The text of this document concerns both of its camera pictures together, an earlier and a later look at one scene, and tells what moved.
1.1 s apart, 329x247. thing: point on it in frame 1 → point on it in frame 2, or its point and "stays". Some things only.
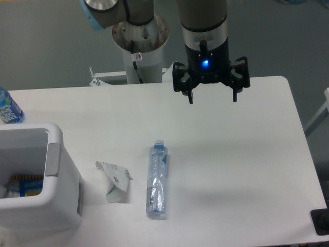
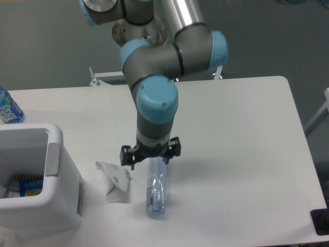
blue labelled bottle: x=10 y=112 stays
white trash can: x=38 y=149 stays
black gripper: x=211 y=66 → x=129 y=156
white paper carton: x=118 y=177 stays
